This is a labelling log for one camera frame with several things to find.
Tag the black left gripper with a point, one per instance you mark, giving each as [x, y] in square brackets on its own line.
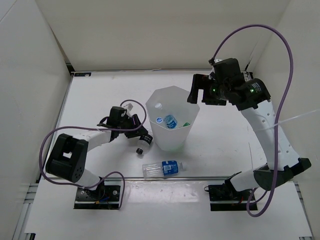
[136, 133]

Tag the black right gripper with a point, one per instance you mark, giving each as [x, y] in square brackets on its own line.
[198, 83]

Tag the black label small bottle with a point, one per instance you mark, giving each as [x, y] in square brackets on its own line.
[143, 144]

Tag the clear unlabelled plastic bottle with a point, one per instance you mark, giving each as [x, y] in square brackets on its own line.
[160, 120]

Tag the blue label bottle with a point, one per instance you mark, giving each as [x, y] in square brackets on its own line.
[163, 169]
[170, 122]

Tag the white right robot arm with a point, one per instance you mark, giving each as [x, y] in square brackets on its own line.
[253, 101]

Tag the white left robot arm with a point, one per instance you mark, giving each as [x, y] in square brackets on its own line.
[67, 159]

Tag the white translucent plastic bin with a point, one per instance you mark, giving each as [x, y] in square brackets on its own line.
[174, 99]

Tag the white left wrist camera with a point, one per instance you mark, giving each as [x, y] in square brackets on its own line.
[128, 107]

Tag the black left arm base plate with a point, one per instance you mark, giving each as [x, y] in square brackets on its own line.
[107, 196]

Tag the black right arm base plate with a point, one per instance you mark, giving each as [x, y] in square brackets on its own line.
[222, 199]

